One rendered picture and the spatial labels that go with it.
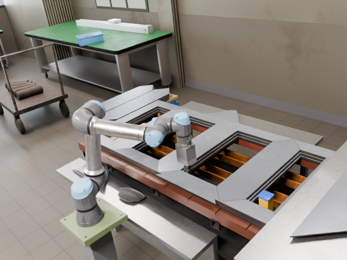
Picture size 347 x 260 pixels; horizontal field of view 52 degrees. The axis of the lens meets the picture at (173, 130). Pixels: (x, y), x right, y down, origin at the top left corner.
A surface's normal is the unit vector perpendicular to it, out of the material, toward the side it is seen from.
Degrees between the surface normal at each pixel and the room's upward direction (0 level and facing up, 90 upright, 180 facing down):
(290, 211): 0
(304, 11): 90
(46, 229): 0
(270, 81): 90
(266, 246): 0
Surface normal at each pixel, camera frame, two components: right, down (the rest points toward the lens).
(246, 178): -0.11, -0.88
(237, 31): -0.72, 0.40
